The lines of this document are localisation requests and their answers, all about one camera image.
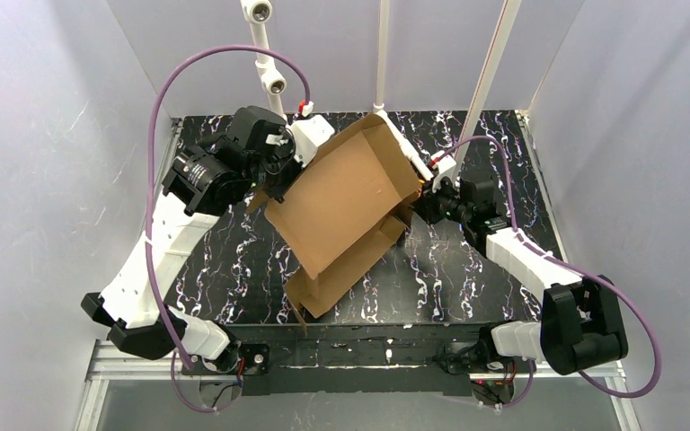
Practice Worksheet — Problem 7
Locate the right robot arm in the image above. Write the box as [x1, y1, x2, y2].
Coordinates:
[412, 179, 629, 375]

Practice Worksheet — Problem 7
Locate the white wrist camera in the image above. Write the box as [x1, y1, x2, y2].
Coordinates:
[287, 101, 335, 168]
[429, 151, 457, 193]

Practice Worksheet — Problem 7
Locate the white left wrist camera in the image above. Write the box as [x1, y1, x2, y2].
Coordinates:
[287, 101, 335, 168]

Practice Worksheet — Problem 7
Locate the brown cardboard box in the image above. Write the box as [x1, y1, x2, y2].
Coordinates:
[248, 114, 422, 318]

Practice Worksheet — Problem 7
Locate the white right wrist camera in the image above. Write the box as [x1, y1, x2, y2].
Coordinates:
[429, 151, 457, 193]

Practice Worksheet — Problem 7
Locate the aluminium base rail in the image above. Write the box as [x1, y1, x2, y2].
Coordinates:
[74, 119, 641, 431]

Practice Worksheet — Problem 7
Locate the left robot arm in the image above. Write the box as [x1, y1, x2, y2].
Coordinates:
[81, 106, 302, 374]

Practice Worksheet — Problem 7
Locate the white PVC pipe frame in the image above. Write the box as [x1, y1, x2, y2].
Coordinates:
[239, 0, 525, 180]

